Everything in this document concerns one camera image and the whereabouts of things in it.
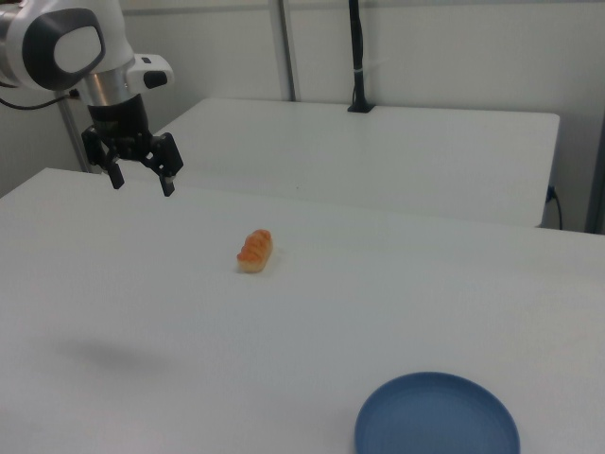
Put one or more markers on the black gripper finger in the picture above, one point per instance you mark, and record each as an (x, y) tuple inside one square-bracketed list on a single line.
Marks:
[(166, 158), (99, 153)]

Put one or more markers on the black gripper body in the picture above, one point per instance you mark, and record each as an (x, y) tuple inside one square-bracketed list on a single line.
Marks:
[(120, 125)]

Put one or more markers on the orange salmon sushi toy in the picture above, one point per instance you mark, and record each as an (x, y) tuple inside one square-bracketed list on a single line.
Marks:
[(255, 250)]

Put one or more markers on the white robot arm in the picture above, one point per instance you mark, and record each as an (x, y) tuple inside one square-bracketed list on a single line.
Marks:
[(66, 47)]

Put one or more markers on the white side table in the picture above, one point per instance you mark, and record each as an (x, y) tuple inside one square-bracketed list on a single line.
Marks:
[(378, 156)]

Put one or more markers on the blue round plate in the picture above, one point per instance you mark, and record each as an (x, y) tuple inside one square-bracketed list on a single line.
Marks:
[(435, 416)]

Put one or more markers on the aluminium profile post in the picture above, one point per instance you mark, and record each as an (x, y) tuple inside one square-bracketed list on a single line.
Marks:
[(71, 137)]

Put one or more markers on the grey partition frame post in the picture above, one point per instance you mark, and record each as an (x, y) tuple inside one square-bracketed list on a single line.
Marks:
[(286, 47)]

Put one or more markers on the black camera pole with base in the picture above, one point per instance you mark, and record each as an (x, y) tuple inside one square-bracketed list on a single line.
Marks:
[(357, 57)]

